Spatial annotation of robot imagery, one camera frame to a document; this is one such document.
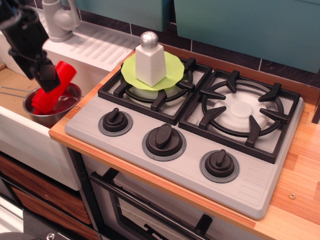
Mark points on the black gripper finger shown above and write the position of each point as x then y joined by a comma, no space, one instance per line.
26,66
44,72

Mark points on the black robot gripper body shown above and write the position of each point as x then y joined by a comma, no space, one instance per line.
23,30

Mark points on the red ketchup squeeze bottle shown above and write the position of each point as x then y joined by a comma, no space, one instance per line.
44,102

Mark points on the white salt shaker silver cap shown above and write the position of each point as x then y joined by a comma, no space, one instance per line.
150,63

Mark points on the lime green plastic plate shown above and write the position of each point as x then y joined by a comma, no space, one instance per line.
174,68

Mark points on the small steel saucepan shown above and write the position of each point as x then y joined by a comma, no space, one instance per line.
65,105

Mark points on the grey toy faucet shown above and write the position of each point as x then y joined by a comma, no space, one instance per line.
60,22

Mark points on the black left stove knob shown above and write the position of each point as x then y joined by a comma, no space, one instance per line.
115,123

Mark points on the black stove knob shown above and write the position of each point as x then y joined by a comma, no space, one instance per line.
219,166
164,143
115,123

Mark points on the wooden drawer front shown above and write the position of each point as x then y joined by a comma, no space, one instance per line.
44,188

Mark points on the black left burner grate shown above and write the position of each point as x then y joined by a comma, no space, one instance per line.
150,106

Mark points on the black burner grate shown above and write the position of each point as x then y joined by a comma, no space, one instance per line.
150,106
246,115

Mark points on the black middle stove knob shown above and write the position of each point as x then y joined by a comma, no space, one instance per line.
164,143

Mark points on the black right stove knob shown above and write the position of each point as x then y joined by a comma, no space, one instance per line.
219,166

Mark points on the black right burner grate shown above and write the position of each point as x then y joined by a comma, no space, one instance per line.
246,115

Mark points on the grey toy stove top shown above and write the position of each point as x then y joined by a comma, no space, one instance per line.
250,193

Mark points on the oven door with black handle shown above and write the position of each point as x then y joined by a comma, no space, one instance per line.
146,213

